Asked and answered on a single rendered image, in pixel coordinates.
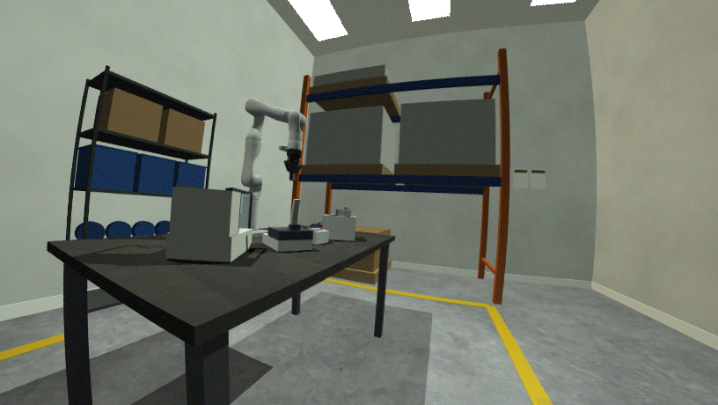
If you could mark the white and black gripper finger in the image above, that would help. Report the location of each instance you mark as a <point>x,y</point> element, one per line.
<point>297,168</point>
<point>289,168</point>

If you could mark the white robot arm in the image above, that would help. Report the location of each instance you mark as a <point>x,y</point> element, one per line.
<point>253,143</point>

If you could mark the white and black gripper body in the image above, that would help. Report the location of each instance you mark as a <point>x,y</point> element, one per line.
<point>293,154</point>

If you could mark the white benchtop mixer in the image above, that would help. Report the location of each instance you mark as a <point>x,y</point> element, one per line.
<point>340,227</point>

